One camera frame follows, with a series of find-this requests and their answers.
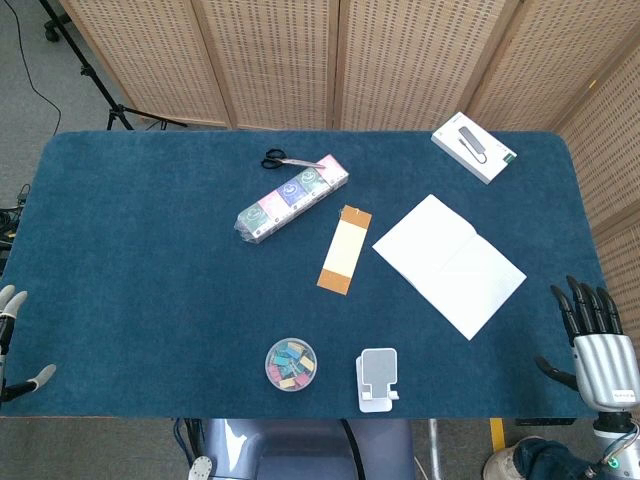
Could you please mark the person's beige shoe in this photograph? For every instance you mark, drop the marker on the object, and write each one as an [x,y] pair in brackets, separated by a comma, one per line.
[500,465]

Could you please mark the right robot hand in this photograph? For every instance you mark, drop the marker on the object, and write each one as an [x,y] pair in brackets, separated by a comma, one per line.
[602,365]

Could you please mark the black caster wheel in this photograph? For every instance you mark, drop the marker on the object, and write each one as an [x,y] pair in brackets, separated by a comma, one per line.
[52,25]

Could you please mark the silver metal table leg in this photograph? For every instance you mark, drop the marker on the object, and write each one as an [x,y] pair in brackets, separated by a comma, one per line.
[434,445]

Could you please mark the white phone stand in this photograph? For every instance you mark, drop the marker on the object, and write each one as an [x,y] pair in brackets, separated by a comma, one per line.
[378,372]

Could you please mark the white hub product box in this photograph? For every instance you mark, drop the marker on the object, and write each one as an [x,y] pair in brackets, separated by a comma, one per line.
[475,150]

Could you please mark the open white notebook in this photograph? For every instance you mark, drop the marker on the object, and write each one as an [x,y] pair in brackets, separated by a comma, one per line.
[450,265]

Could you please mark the wrapped tissue multipack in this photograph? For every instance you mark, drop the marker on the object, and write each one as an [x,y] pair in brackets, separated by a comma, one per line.
[290,197]

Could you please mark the blue table mat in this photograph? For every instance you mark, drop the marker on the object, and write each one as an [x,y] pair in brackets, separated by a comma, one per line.
[150,275]

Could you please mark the clear jar of binder clips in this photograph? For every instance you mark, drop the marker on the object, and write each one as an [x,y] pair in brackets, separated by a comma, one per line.
[291,365]

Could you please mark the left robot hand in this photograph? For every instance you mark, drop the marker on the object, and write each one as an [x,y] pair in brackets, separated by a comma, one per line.
[12,300]

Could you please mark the blue-grey robot torso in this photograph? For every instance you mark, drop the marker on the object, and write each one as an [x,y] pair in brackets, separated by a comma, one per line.
[300,450]

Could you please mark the wicker folding screen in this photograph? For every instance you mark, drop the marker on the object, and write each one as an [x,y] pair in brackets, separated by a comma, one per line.
[280,60]

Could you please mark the brown and cream bookmark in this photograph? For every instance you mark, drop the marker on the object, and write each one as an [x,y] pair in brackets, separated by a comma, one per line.
[345,250]

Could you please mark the black tripod stand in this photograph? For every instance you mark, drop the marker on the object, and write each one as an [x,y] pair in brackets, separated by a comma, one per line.
[119,114]

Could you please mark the person's jeans leg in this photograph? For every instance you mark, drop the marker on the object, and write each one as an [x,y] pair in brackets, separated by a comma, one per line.
[550,462]

